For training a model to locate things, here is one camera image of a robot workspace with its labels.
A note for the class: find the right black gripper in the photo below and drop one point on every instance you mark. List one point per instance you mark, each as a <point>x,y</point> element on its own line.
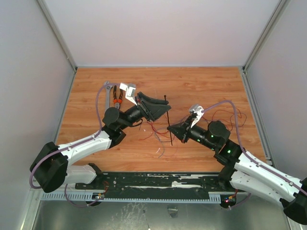
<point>187,131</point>

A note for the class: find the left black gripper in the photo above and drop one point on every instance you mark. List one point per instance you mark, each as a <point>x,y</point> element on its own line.
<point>152,111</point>

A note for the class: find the black zip tie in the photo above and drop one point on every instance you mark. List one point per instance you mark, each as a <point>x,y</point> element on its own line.
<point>168,121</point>

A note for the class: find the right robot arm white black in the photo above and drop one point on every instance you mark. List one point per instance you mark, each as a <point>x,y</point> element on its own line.
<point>243,171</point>

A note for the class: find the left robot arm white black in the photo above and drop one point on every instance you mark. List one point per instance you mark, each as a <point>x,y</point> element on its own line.
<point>55,164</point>

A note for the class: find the orange black pliers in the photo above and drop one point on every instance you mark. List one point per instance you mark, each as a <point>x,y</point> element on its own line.
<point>117,100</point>

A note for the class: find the silver adjustable wrench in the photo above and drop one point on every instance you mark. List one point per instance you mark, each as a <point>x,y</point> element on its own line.
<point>108,88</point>

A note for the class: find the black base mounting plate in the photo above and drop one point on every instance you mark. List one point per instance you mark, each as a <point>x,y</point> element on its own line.
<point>157,185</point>

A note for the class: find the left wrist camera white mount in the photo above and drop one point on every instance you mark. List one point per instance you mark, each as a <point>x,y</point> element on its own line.
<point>129,91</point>

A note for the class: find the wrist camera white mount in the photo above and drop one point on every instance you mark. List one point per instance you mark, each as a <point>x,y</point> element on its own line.
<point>196,112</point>
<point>129,91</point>

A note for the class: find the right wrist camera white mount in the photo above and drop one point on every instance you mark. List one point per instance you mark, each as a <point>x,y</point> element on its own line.
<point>196,112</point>

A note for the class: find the grey slotted cable duct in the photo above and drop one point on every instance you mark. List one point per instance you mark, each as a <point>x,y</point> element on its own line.
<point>92,196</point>

